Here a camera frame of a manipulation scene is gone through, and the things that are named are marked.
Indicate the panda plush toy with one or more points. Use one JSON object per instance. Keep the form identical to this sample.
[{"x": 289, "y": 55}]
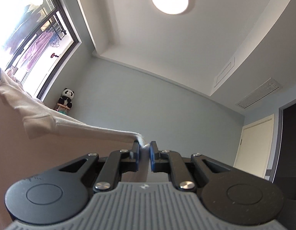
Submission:
[{"x": 66, "y": 98}]

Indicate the cream door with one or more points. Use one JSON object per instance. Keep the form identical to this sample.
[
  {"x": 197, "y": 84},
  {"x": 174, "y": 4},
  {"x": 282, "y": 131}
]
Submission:
[{"x": 254, "y": 148}]

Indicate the white garment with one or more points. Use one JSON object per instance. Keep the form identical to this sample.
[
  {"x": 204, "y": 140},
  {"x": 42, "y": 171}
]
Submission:
[{"x": 39, "y": 120}]

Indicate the small wooden stool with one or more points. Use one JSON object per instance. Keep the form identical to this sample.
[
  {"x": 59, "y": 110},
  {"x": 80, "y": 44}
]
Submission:
[{"x": 63, "y": 109}]

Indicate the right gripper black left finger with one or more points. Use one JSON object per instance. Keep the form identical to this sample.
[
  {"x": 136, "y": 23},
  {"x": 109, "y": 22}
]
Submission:
[{"x": 60, "y": 193}]

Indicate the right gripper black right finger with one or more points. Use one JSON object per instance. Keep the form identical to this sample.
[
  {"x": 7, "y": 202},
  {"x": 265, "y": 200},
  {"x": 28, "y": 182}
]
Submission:
[{"x": 229, "y": 194}]

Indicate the ceiling air vent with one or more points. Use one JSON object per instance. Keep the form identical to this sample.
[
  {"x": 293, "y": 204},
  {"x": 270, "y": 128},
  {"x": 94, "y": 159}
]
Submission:
[{"x": 262, "y": 91}]

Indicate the dark framed window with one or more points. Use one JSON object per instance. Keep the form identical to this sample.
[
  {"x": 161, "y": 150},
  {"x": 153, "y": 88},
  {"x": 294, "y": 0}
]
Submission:
[{"x": 36, "y": 37}]

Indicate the dark wardrobe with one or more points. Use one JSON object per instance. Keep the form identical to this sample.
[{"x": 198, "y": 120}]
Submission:
[{"x": 284, "y": 172}]

